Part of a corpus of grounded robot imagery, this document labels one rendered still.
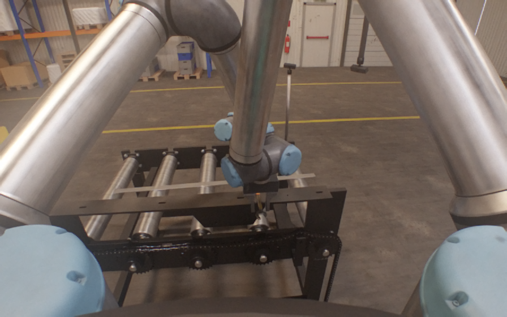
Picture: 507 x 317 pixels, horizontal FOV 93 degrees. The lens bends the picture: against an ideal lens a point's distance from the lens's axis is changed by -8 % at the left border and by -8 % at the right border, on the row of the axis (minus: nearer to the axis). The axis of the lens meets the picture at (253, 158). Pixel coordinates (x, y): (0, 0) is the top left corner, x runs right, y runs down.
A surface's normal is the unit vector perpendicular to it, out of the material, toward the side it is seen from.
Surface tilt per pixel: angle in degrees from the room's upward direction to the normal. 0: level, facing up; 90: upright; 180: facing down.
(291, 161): 90
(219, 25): 91
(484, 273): 5
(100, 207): 0
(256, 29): 99
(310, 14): 90
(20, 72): 90
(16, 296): 5
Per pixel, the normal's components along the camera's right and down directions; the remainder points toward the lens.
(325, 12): 0.09, 0.49
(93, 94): 0.74, -0.13
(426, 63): -0.73, 0.19
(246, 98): -0.40, 0.59
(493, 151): -0.52, 0.07
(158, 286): -0.01, -0.87
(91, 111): 0.90, 0.05
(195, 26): -0.06, 0.79
